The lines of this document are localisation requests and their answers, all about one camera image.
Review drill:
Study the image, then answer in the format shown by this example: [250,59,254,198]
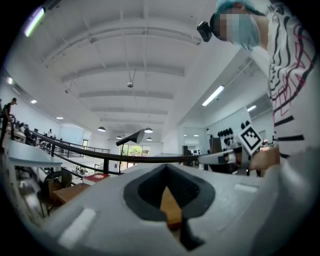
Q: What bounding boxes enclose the teal hair cap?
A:
[215,0,263,16]

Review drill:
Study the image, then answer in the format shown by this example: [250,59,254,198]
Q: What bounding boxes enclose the glass entrance doors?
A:
[121,144,151,169]

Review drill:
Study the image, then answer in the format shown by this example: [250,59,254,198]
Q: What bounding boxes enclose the black head camera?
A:
[196,20,214,43]

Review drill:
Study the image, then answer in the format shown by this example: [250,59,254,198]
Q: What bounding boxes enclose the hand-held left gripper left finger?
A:
[42,163,186,256]

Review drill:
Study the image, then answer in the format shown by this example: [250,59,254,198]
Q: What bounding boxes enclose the person's striped shirt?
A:
[249,0,316,159]

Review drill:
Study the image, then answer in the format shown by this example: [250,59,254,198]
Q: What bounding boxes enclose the row of black wall items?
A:
[216,120,251,146]

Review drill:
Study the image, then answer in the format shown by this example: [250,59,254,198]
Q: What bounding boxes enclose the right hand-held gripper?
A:
[199,126,264,174]

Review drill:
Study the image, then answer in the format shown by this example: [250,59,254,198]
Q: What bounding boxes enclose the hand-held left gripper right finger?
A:
[163,163,279,256]

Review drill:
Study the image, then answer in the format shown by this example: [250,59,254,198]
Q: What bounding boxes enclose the black round-backed chair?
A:
[36,170,74,217]

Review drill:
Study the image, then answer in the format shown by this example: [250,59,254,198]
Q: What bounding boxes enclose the red hardcover book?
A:
[82,172,111,186]

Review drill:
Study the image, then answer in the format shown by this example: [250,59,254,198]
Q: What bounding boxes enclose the blue face mask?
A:
[232,12,261,51]

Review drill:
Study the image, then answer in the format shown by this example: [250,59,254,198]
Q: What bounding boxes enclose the person's right forearm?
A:
[249,146,281,172]

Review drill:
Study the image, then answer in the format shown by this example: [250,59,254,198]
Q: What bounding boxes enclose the black balcony railing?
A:
[51,139,111,159]

